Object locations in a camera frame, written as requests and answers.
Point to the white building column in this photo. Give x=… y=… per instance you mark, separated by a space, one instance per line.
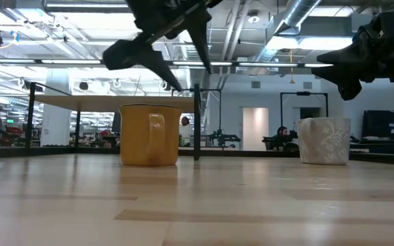
x=56 y=116

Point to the silver ventilation duct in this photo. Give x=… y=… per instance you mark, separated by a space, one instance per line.
x=286 y=27

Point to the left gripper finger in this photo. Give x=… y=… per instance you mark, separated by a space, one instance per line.
x=132 y=53
x=202 y=34

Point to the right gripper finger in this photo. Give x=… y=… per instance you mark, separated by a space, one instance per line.
x=349 y=82
x=347 y=56

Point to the background black rig frame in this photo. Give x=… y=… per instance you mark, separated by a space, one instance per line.
x=303 y=94

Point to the black equipment cabinet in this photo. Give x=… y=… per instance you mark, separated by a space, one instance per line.
x=386 y=124

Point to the yellow enamel mug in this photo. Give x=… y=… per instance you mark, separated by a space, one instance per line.
x=135 y=136

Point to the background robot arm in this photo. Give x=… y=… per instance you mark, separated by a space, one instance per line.
x=222 y=138

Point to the wooden shelf with black frame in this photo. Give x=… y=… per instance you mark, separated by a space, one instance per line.
x=98 y=103

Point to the long ceiling light strip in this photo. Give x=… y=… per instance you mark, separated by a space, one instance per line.
x=39 y=61
x=269 y=64

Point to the black aluminium rig frame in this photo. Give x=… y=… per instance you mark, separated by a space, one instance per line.
x=251 y=153

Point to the white patterned mug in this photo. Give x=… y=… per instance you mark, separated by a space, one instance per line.
x=323 y=140

